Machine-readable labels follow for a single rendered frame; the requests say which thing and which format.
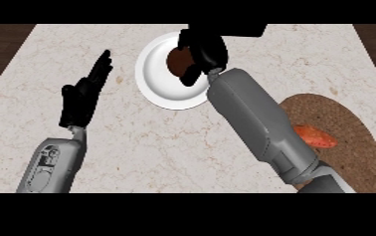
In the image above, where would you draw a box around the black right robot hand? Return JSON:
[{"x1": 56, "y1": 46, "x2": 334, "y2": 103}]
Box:
[{"x1": 177, "y1": 29, "x2": 230, "y2": 88}]

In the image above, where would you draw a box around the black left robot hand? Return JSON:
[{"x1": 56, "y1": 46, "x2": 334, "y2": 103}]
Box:
[{"x1": 57, "y1": 49, "x2": 115, "y2": 128}]

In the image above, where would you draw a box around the brown cupcake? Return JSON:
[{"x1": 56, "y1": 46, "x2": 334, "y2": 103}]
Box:
[{"x1": 166, "y1": 47, "x2": 196, "y2": 78}]

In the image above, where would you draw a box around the white round plate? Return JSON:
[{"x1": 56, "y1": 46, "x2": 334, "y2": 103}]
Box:
[{"x1": 134, "y1": 31, "x2": 212, "y2": 111}]

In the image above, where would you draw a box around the brown oval placemat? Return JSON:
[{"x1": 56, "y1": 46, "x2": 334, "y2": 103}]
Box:
[{"x1": 277, "y1": 93, "x2": 376, "y2": 194}]

